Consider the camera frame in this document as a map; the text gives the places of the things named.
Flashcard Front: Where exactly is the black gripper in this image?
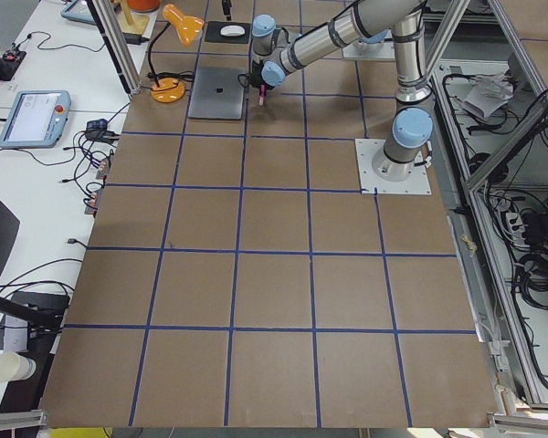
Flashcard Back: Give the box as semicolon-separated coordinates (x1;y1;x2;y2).
248;63;269;96
221;0;232;16

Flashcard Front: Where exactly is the white computer mouse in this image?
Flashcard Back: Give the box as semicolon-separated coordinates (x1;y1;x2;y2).
220;25;246;37

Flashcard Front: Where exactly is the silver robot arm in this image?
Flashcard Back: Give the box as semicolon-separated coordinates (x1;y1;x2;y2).
238;0;433;183

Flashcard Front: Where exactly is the black mousepad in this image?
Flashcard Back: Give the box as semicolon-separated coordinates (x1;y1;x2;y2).
205;21;251;44

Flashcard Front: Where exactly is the grey closed laptop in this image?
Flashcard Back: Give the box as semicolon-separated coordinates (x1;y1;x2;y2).
188;67;245;120

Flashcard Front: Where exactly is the wooden stand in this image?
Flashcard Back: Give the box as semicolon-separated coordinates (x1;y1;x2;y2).
115;0;150;36

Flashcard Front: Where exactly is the orange desk lamp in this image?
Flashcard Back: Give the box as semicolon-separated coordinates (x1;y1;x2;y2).
146;3;205;103

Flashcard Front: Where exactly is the blue teach pendant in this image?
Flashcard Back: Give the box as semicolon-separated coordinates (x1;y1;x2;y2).
60;0;96;26
0;90;71;149

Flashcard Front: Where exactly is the black power adapter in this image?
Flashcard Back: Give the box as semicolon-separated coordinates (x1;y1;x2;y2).
85;119;120;143

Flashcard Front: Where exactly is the crumpled white paper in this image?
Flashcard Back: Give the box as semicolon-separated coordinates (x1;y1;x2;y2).
461;74;513;120

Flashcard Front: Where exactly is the white paper cup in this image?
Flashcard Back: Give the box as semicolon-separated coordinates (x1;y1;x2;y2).
0;351;37;383

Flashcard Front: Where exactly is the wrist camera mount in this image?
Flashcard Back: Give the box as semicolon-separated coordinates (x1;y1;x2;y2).
237;72;260;89

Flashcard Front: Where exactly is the black lamp power cable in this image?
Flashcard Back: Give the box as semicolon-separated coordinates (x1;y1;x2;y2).
149;70;197;92

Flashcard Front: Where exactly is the aluminium frame post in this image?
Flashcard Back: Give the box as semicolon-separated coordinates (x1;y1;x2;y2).
87;0;141;96

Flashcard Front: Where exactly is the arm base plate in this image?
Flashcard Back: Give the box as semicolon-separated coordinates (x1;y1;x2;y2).
342;40;395;62
354;139;432;195

